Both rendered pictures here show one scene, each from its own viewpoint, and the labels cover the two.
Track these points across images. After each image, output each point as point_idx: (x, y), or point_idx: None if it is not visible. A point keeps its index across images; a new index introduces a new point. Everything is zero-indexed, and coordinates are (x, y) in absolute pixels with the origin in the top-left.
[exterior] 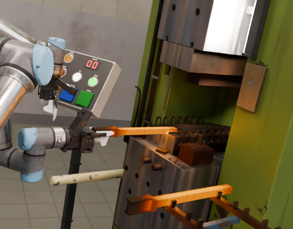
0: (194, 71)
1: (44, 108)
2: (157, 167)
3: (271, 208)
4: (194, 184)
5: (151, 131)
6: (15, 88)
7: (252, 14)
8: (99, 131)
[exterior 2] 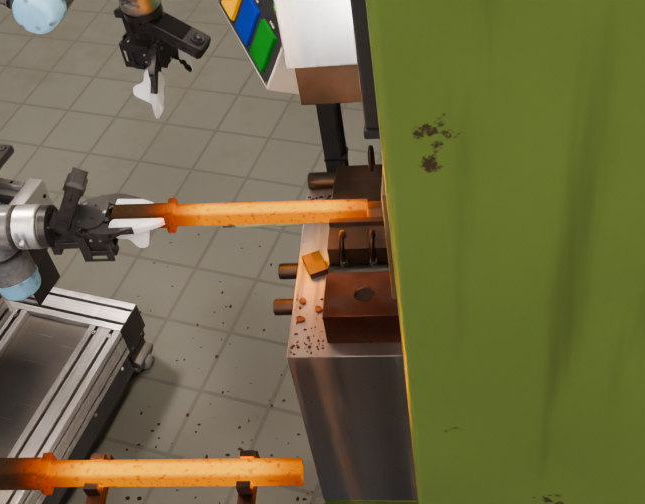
0: (319, 101)
1: (135, 91)
2: (282, 310)
3: None
4: (341, 383)
5: (274, 217)
6: None
7: None
8: (117, 223)
